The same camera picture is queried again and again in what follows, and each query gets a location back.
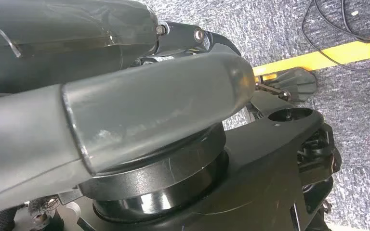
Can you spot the yellow floor tape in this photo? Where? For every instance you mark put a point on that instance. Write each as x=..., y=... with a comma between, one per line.
x=316, y=59

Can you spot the black robot body frame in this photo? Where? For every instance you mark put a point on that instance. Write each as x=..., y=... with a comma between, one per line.
x=252, y=175

